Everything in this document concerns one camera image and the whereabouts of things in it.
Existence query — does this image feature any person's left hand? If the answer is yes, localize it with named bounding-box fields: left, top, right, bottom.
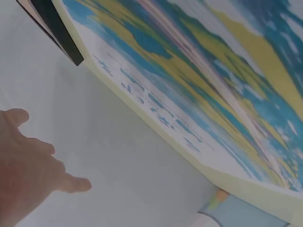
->
left=0, top=108, right=93, bottom=227

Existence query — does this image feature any black flat panel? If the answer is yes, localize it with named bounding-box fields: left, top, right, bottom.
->
left=16, top=0, right=85, bottom=67

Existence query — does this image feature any light blue plastic container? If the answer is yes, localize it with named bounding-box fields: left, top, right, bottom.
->
left=197, top=193, right=291, bottom=227

